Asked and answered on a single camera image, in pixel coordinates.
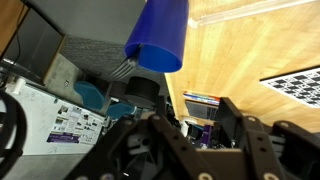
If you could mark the blue pen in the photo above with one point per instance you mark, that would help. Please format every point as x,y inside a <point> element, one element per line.
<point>200,95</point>

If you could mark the grey laptop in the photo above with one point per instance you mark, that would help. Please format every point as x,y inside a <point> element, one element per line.
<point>200,110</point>

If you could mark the black round seat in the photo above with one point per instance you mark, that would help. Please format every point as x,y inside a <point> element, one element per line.
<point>143,88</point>

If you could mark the red pen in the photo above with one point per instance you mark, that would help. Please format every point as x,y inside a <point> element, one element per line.
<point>201,101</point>

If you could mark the blue plastic cup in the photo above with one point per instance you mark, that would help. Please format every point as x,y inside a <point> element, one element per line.
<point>160,26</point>

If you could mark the small checkerboard sheet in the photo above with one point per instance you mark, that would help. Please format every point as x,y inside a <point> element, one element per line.
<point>296,86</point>

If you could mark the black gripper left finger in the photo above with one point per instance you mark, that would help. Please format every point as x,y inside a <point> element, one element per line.
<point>140,150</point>

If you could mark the white labelled box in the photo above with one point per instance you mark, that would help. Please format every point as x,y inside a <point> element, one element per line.
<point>40,120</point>

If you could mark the clear plastic strip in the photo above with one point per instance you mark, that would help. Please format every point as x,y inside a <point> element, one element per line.
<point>233,14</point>

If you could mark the teal chair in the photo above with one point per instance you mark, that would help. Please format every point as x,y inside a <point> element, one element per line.
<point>89,96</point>
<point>120,110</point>

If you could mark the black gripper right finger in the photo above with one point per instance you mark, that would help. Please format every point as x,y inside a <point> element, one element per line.
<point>230,120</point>

